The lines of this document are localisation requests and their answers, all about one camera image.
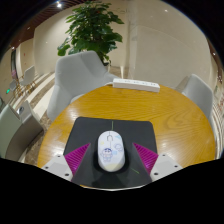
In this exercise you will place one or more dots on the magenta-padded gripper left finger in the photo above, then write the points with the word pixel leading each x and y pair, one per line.
pixel 75 160

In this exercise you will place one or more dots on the black mouse pad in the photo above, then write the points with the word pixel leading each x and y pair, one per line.
pixel 136 133

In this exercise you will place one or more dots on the grey shell chair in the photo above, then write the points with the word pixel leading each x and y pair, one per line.
pixel 76 78
pixel 199 95

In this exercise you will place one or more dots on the white cartoon-print computer mouse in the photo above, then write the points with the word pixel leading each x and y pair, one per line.
pixel 111 151

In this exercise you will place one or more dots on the group of distant grey chairs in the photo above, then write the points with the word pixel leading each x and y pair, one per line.
pixel 27 77

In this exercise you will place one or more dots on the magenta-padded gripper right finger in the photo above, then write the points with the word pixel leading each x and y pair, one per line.
pixel 148 160

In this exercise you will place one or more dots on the grey-green sofa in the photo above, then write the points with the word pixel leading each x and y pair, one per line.
pixel 15 131

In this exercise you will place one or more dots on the large green potted plant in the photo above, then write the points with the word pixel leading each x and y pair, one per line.
pixel 93 28

